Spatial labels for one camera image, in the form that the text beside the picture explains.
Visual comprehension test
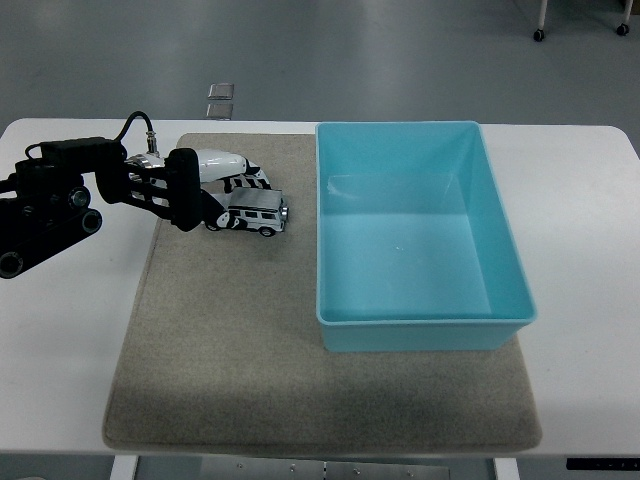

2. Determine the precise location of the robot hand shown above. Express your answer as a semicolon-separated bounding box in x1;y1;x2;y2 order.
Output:
163;146;274;234

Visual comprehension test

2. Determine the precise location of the white toy car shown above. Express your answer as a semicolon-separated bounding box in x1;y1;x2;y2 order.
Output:
204;187;292;238

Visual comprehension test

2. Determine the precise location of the blue plastic box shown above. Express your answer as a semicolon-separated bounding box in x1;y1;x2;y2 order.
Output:
314;120;539;354

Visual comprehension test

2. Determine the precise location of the grey-brown table mat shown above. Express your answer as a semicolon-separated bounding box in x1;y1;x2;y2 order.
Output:
102;132;544;457

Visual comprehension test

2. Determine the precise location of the white table leg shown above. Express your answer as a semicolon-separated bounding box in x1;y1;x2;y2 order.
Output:
492;457;522;480
108;455;139;480

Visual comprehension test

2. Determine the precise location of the grey metal plate with screws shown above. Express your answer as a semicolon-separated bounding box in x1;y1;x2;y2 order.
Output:
199;457;451;480

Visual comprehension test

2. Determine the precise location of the white cart leg with caster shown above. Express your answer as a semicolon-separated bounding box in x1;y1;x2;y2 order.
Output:
532;0;548;43
615;0;632;37

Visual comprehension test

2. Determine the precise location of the black table control panel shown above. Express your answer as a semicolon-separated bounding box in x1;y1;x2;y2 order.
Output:
565;457;640;472

